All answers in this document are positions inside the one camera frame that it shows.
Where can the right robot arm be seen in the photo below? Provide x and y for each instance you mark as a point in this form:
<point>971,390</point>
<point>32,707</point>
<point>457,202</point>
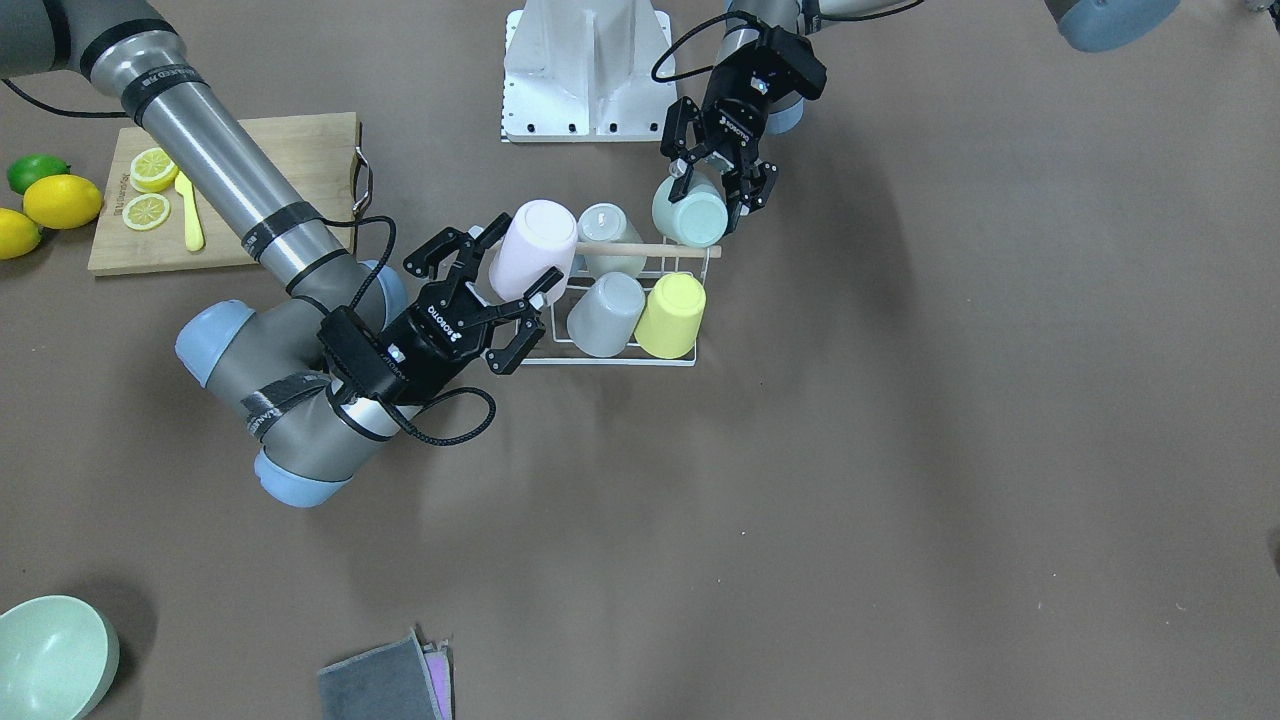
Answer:
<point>313,430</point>

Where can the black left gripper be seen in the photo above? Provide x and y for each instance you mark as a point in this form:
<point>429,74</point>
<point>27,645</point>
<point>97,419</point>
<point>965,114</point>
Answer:
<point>735,108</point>

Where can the green plastic cup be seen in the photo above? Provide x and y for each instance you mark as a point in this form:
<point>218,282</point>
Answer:
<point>699,220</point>

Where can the yellow plastic cup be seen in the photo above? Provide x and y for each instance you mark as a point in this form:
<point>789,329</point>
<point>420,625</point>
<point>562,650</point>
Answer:
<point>671,320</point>

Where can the green lime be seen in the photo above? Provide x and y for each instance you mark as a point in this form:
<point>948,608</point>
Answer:
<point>31,168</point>

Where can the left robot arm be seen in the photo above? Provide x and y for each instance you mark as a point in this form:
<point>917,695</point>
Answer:
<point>745,21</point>

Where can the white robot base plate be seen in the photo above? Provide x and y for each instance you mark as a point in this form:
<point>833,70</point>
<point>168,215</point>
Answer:
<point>581,72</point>

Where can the grey plastic cup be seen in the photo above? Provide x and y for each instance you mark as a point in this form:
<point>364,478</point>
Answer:
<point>603,320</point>

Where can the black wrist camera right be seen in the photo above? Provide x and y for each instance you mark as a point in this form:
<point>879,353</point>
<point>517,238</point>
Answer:
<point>354,353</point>

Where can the yellow plastic knife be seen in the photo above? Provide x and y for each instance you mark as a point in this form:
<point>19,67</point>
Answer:
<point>194,236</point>

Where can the white wire cup holder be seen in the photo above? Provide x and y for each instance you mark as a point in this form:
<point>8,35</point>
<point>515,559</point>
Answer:
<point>664,257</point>

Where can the mint green bowl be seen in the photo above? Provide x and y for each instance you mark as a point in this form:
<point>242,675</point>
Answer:
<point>59,656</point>

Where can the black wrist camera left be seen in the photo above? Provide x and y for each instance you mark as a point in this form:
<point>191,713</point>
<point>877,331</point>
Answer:
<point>786,64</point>

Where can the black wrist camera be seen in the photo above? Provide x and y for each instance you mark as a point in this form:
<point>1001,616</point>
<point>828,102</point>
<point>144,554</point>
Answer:
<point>354,353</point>
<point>786,64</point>

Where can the whole yellow lemon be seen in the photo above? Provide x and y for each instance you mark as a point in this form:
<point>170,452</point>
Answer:
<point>62,202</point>

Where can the folded grey cloth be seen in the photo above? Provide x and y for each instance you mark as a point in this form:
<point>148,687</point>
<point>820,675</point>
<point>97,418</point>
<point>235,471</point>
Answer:
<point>407,679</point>

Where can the pink plastic cup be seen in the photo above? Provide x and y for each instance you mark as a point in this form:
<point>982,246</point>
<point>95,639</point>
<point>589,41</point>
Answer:
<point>542,234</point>

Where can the white plastic cup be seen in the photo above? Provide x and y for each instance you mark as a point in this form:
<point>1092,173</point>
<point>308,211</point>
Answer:
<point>607,223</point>

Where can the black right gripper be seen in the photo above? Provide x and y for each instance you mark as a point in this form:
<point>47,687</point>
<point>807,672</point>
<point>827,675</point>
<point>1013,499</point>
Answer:
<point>436,333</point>

